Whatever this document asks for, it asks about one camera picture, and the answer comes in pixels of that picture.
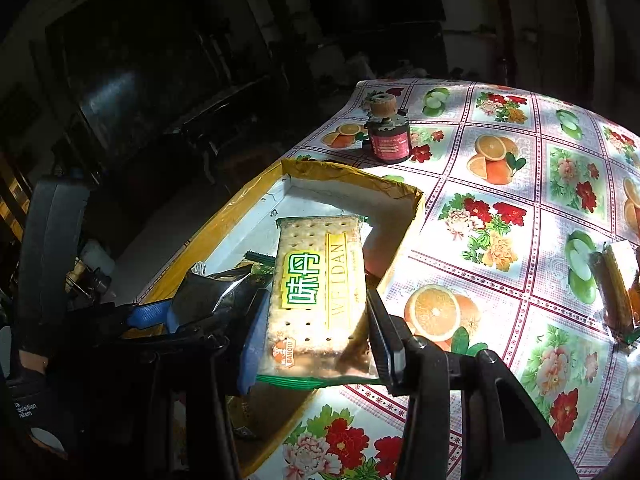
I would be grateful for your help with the dark padded chair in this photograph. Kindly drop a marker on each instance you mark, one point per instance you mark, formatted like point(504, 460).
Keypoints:
point(50, 250)

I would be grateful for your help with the red jar with cork lid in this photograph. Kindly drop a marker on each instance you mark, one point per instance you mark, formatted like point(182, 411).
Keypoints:
point(390, 145)

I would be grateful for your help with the yellow label cracker packet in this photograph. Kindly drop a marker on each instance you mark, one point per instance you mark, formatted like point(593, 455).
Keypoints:
point(315, 300)

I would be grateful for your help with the person's left hand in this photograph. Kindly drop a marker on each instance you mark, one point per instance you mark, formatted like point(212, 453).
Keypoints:
point(32, 360)

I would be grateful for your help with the silver green foil packet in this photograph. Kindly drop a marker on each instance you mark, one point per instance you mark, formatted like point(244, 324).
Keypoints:
point(210, 295)

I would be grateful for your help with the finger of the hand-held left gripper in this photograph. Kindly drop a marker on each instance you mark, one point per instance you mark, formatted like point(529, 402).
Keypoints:
point(200, 335)
point(145, 315)

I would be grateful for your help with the orange striped wafer packet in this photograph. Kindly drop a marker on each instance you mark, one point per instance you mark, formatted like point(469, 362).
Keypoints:
point(617, 285)

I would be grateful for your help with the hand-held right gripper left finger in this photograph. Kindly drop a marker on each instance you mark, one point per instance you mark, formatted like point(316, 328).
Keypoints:
point(255, 330)

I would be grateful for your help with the yellow cardboard box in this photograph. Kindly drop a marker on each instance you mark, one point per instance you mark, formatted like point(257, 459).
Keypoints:
point(350, 197)

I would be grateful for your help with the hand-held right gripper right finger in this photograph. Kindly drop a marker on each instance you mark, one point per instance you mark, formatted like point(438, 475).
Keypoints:
point(382, 335)

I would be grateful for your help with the fruit and flower print tablecloth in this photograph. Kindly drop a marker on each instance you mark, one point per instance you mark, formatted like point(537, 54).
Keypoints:
point(545, 280)

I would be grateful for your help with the dark cabinet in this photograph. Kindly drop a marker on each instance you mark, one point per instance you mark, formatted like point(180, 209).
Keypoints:
point(150, 60)

